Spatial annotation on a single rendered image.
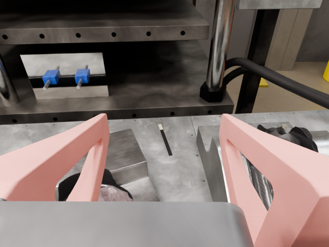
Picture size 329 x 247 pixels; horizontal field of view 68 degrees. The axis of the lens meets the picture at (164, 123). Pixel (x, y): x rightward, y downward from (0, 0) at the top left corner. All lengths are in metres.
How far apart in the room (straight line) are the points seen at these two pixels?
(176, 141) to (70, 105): 0.43
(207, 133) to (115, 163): 0.27
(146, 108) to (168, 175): 0.33
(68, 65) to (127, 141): 0.46
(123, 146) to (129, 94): 0.45
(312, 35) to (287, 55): 0.48
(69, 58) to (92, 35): 0.11
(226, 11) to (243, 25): 2.40
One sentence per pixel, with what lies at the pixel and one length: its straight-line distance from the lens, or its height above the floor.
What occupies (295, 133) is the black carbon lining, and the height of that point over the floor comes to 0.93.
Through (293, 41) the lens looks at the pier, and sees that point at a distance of 3.19.
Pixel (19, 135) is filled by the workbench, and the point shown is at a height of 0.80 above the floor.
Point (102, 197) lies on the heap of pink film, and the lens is 0.47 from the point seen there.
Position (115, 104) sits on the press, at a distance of 0.91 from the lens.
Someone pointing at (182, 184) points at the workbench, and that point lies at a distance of 0.60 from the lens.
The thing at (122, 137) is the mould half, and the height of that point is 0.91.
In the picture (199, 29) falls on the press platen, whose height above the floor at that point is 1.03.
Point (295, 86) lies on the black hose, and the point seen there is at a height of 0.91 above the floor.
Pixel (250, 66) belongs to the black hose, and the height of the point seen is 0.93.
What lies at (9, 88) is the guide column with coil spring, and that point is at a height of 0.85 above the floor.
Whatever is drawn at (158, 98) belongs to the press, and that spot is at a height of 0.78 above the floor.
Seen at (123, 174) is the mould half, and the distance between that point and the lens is 0.50.
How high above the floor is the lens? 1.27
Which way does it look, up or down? 38 degrees down
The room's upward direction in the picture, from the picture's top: straight up
